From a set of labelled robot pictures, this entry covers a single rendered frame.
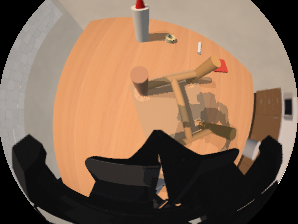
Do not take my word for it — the red flat rectangular pad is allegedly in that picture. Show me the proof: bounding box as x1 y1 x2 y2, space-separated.
214 59 228 73

